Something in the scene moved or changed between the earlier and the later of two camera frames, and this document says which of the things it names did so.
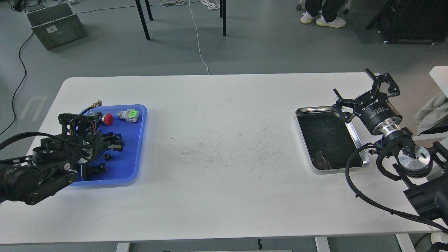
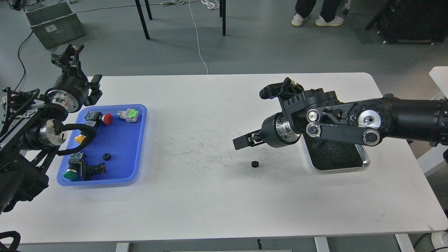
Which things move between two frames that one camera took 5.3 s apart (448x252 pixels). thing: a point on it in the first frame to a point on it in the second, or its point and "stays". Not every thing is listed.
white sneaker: [338, 23] stays
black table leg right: [223, 14] stays
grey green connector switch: [130, 115] stays
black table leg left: [142, 17] stays
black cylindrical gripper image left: [83, 138] to [71, 90]
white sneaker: [306, 18] to [298, 20]
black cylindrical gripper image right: [379, 113] to [276, 131]
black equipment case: [412, 22] stays
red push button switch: [107, 118] stays
